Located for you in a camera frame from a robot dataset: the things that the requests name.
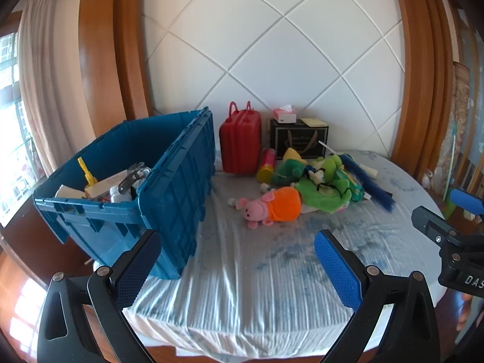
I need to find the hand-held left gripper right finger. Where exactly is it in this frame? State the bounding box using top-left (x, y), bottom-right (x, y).
top-left (314, 229), bottom-right (441, 363)

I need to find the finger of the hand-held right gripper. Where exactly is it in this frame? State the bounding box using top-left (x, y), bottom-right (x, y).
top-left (411, 206), bottom-right (460, 248)
top-left (450, 188), bottom-right (484, 217)

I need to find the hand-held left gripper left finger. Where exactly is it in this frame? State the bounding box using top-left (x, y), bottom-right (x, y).
top-left (37, 229), bottom-right (162, 363)

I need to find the green plush hat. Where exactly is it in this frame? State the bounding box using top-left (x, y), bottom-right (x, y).
top-left (291, 178), bottom-right (352, 214)

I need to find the pink pig plush orange dress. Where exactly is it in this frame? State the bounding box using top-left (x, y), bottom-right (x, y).
top-left (228, 187), bottom-right (303, 229)

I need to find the green frog plush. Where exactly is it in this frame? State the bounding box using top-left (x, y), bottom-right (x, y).
top-left (306, 154), bottom-right (346, 186)

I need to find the blue feather duster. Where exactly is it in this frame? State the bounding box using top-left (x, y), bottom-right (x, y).
top-left (338, 153), bottom-right (396, 212)

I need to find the white plastic bottle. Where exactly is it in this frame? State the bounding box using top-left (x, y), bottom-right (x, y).
top-left (110, 185), bottom-right (133, 203)

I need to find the teal patterned pouch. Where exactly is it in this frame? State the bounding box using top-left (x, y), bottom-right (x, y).
top-left (335, 168), bottom-right (365, 202)

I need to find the white paper roll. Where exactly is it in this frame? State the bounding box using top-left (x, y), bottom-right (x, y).
top-left (357, 162), bottom-right (379, 179)

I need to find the cream cardboard box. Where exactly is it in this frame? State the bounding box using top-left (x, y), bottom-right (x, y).
top-left (84, 172), bottom-right (131, 199)

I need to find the black metal clip tool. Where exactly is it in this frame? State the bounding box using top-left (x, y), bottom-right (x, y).
top-left (119, 162), bottom-right (152, 197)

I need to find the yellow plastic toy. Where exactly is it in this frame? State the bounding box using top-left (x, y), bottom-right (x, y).
top-left (77, 158), bottom-right (100, 190)

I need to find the green and yellow plush bird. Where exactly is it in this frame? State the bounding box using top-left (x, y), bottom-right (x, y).
top-left (270, 147), bottom-right (309, 187)

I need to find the pink and yellow canister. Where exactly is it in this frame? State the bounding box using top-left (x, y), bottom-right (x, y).
top-left (257, 149), bottom-right (277, 184)

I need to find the black gift box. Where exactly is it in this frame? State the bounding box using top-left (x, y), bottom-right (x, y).
top-left (270, 118), bottom-right (329, 159)

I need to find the wooden chair back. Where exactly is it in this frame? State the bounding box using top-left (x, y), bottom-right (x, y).
top-left (389, 0), bottom-right (460, 182)

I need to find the red toy suitcase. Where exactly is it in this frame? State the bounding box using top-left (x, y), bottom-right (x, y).
top-left (219, 101), bottom-right (262, 175)

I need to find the pink tissue box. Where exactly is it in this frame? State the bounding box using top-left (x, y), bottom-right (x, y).
top-left (273, 105), bottom-right (297, 123)

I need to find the window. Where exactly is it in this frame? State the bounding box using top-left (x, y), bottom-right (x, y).
top-left (0, 32), bottom-right (46, 227)

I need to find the beige curtain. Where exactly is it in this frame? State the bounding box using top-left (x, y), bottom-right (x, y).
top-left (17, 0), bottom-right (95, 178)

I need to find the wooden wall trim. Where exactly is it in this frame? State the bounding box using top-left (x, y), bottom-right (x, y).
top-left (79, 0), bottom-right (154, 137)

